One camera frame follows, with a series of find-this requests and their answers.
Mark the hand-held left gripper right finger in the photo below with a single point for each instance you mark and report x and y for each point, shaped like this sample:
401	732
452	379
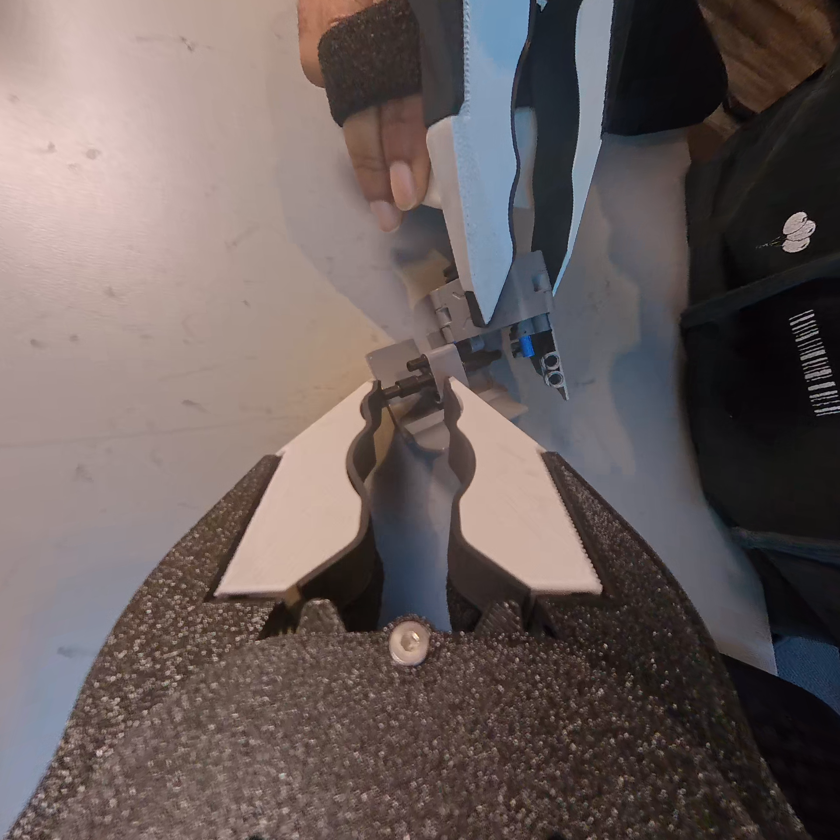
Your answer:
525	525

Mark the person's right hand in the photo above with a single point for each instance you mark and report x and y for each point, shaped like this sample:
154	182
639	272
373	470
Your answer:
387	164

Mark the grey toy brick assembly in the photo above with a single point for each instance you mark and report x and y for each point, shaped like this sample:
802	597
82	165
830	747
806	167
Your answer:
525	289

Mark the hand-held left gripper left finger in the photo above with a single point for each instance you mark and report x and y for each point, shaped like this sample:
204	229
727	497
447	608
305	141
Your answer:
302	518

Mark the grey desk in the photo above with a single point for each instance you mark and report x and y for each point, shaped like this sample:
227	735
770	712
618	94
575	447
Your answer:
164	295

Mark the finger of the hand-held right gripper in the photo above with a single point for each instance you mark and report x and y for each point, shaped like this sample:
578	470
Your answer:
590	98
482	197

